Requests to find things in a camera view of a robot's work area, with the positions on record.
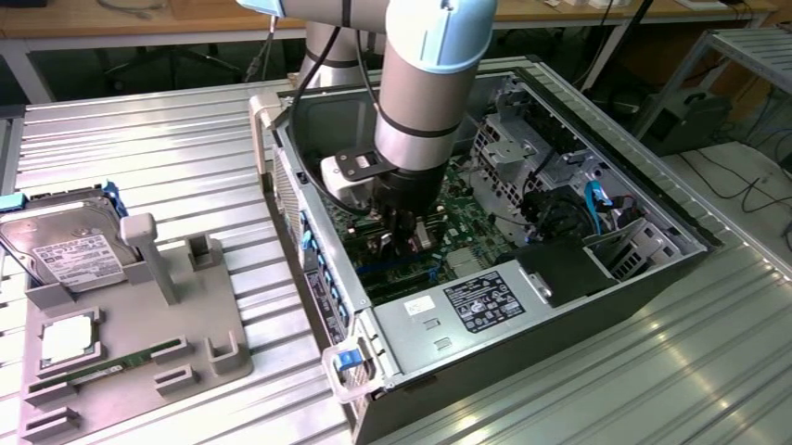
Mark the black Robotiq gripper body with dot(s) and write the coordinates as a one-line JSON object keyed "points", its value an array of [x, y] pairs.
{"points": [[409, 190]]}

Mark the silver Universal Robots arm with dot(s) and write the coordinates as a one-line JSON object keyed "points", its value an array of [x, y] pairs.
{"points": [[427, 92]]}

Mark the blue expansion slot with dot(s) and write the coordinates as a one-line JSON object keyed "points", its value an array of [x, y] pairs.
{"points": [[375, 268]]}

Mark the silver chipset heatsink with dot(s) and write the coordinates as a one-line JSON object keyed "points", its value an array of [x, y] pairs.
{"points": [[465, 262]]}

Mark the green motherboard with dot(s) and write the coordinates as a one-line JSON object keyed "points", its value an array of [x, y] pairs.
{"points": [[477, 218]]}

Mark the silver drive cage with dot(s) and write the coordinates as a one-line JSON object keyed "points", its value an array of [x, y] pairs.
{"points": [[508, 153]]}

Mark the gray power supply unit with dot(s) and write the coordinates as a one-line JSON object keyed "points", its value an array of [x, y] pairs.
{"points": [[421, 334]]}

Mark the black plastic fan shroud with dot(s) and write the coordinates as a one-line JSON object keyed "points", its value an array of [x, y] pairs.
{"points": [[558, 273]]}

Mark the blue case latch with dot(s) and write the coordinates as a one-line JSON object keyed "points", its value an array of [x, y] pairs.
{"points": [[347, 359]]}

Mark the open black PC case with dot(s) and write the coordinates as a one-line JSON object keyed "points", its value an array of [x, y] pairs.
{"points": [[558, 347]]}

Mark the silver disk bay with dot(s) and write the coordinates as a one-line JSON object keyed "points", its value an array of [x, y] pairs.
{"points": [[644, 250]]}

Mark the gray parts rack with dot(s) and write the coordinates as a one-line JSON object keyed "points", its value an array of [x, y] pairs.
{"points": [[137, 338]]}

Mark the black floor device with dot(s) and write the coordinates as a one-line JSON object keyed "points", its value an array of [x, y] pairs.
{"points": [[694, 120]]}

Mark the silver hard disk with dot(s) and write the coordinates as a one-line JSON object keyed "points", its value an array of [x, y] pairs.
{"points": [[69, 245]]}

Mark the green RAM stick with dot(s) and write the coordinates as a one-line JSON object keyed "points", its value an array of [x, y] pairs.
{"points": [[118, 364]]}

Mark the silver CPU chip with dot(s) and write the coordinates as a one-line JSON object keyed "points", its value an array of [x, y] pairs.
{"points": [[69, 338]]}

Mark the wooden desk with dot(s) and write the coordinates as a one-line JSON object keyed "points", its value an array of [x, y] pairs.
{"points": [[680, 14]]}

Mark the blue disk caddy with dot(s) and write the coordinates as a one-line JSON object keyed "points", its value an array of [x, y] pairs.
{"points": [[13, 203]]}

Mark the metal slat side table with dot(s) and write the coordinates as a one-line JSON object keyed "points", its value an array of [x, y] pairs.
{"points": [[755, 51]]}

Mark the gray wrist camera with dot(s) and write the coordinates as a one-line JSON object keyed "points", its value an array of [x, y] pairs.
{"points": [[337, 178]]}

